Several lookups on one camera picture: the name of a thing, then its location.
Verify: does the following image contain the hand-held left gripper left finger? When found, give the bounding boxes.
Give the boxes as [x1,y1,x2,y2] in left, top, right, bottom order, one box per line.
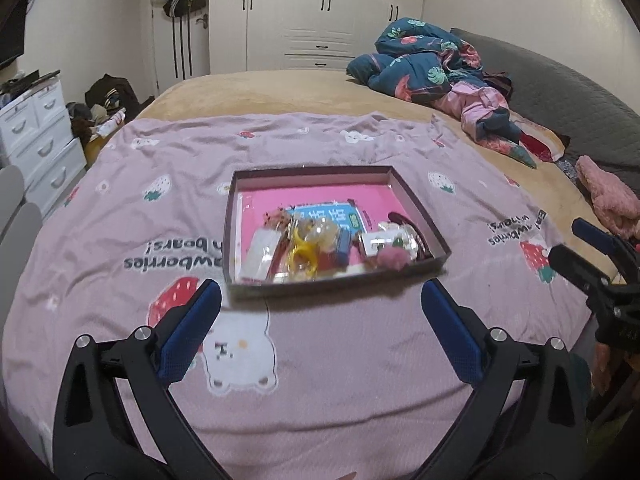
[52,279,236,480]

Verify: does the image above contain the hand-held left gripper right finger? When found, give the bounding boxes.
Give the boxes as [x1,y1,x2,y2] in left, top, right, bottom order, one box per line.
[415,279,588,480]

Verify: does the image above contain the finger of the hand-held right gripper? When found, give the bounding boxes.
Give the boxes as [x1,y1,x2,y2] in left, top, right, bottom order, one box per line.
[571,217,640,266]
[547,244,615,294]

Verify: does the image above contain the clear plastic packet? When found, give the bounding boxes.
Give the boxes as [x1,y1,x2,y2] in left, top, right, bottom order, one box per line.
[240,227,283,283]

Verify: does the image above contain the white earring card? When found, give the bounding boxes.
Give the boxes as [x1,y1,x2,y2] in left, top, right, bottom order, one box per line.
[359,232,396,258]

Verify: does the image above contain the yellow ring accessory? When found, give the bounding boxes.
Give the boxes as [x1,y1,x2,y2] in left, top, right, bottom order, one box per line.
[287,232,321,276]

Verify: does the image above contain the clear bag with blue card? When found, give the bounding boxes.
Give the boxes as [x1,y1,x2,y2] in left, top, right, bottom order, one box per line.
[332,227,356,266]

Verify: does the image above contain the small clear plastic case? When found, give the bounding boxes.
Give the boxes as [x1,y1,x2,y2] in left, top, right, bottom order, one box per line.
[305,217,343,248]

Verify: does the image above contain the pink knit garment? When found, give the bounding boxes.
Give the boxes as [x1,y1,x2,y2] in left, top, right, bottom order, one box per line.
[575,155,640,238]

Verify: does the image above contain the pile of coloured clothes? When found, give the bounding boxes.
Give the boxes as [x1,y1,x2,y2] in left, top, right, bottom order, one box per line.
[570,345,640,461]

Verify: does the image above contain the pink pompom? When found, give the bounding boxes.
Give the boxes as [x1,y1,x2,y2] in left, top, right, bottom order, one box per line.
[375,247,411,271]

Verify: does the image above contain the pink strawberry print blanket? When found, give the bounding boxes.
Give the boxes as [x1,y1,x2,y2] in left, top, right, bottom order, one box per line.
[0,110,596,480]

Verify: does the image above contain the grey quilted headboard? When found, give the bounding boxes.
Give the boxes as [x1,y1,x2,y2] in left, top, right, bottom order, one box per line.
[450,27,640,201]

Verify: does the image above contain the pink floral garment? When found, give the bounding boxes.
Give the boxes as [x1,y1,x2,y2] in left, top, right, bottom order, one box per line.
[432,82,538,170]

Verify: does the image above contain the pile of clutter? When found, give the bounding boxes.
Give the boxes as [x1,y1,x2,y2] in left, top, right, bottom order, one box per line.
[66,102,126,141]

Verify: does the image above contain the white drawer chest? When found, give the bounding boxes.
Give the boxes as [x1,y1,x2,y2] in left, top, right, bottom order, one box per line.
[0,77,86,216]

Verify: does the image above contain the blue floral quilt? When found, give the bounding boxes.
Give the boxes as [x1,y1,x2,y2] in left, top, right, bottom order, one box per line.
[346,17,486,106]

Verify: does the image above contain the black bag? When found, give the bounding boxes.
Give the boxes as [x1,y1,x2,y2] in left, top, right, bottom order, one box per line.
[84,74,143,111]

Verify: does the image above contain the tan bed sheet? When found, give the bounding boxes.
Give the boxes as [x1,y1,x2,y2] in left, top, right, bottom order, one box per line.
[85,70,626,286]

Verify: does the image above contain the white door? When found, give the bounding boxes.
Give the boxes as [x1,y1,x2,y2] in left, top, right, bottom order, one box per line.
[150,0,211,96]

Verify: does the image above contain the white wardrobe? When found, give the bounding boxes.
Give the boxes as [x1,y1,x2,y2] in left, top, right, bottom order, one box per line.
[209,0,428,73]

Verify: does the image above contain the black television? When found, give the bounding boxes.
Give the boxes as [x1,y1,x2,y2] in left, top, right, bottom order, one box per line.
[0,0,36,68]

